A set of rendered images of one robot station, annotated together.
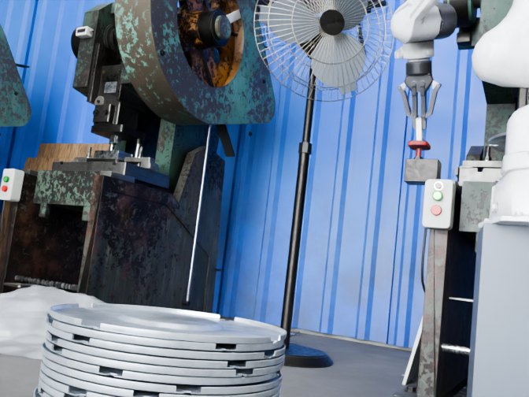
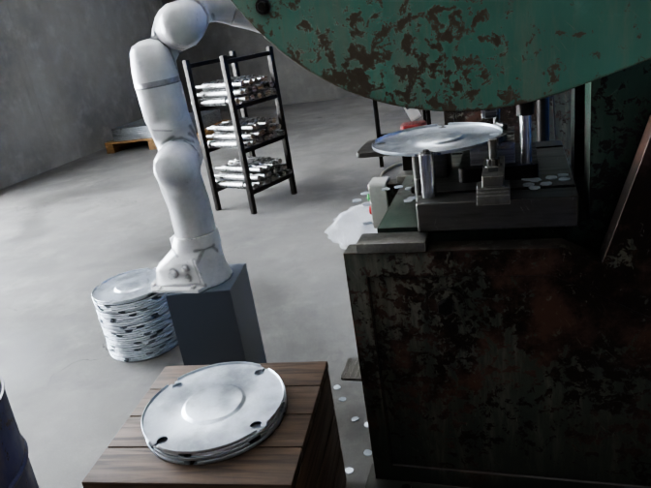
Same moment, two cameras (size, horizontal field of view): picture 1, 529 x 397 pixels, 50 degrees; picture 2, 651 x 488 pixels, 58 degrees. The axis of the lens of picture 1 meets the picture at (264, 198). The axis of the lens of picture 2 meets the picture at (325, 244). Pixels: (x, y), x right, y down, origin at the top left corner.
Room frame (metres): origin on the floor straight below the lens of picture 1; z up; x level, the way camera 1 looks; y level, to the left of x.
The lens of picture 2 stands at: (1.17, -2.05, 1.07)
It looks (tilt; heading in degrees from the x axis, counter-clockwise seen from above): 21 degrees down; 82
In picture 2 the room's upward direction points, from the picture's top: 9 degrees counter-clockwise
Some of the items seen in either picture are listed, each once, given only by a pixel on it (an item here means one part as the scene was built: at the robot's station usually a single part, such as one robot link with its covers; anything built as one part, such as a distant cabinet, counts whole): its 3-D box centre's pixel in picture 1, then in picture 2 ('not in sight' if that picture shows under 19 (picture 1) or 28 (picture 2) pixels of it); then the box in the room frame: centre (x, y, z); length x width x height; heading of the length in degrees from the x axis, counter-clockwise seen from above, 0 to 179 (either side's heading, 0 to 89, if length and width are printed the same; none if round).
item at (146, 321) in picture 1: (171, 320); (132, 284); (0.73, 0.10, 0.25); 0.29 x 0.29 x 0.01
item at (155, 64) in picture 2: not in sight; (163, 45); (1.08, -0.46, 1.07); 0.19 x 0.17 x 0.18; 10
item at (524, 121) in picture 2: not in sight; (525, 129); (1.77, -0.95, 0.81); 0.02 x 0.02 x 0.14
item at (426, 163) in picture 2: not in sight; (427, 172); (1.56, -0.94, 0.75); 0.03 x 0.03 x 0.10; 62
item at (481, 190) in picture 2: not in sight; (493, 166); (1.67, -1.00, 0.76); 0.17 x 0.06 x 0.10; 62
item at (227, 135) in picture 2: not in sight; (241, 131); (1.31, 1.76, 0.47); 0.46 x 0.43 x 0.95; 132
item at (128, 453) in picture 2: not in sight; (233, 480); (1.05, -1.00, 0.18); 0.40 x 0.38 x 0.35; 159
